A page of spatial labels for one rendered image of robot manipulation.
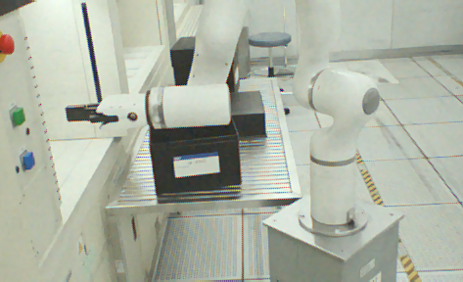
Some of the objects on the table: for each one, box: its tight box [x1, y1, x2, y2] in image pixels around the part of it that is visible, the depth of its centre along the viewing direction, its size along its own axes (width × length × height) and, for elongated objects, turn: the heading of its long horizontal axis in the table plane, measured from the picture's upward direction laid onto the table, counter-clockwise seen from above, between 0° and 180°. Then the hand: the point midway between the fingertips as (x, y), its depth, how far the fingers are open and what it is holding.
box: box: [170, 36, 240, 93], centre depth 263 cm, size 29×29×25 cm
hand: (76, 113), depth 114 cm, fingers closed
